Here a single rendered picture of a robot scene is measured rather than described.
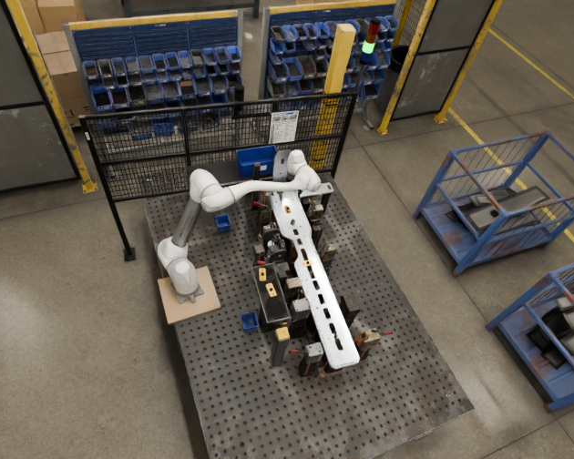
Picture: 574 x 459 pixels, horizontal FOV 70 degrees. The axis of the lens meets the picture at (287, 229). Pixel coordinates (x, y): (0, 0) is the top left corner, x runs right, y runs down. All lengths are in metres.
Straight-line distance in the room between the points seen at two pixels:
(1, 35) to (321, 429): 3.35
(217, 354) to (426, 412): 1.34
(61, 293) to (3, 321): 0.45
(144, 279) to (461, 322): 2.87
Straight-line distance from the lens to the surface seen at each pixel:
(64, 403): 3.60
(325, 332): 2.53
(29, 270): 4.23
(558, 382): 4.15
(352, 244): 3.28
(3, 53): 3.78
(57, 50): 5.26
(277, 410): 2.68
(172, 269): 2.74
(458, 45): 5.40
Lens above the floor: 3.28
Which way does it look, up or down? 52 degrees down
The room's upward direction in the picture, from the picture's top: 10 degrees clockwise
